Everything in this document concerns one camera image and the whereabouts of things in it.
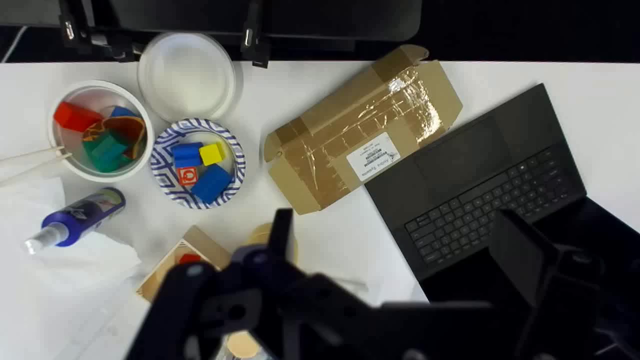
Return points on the red lettered toy block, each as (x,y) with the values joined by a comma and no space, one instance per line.
(187,177)

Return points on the green toy block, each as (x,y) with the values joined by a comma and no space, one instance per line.
(105,150)

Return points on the small blue toy block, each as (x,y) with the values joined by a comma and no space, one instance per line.
(187,152)
(122,111)

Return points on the orange toy piece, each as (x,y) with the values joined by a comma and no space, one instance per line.
(133,131)

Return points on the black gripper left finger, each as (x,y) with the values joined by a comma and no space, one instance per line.
(282,232)

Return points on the dark monitor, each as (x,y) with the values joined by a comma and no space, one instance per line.
(321,17)

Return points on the blue patterned paper plate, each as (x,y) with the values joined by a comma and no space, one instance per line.
(162,173)

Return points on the plain white paper plate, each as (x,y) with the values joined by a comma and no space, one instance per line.
(188,75)

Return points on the black clamp stand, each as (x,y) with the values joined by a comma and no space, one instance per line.
(86,33)

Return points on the thin wooden stick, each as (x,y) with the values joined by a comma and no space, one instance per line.
(26,170)
(31,154)

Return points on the white paper towel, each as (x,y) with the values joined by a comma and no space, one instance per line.
(61,292)

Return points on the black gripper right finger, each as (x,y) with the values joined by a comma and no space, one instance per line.
(523,253)

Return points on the small wooden box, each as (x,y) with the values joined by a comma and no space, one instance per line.
(201,241)

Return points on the yellow toy block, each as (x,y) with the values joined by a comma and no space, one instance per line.
(212,152)

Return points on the black laptop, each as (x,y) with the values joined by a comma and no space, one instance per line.
(480,181)

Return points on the blue bottle with white cap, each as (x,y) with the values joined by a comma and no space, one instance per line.
(81,217)

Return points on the white bowl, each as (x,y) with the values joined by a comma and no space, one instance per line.
(66,162)

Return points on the black monitor stand post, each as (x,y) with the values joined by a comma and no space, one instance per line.
(256,36)

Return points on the round tan wooden piece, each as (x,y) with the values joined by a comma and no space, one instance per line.
(240,345)

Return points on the large blue toy block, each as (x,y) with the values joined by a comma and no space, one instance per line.
(212,184)

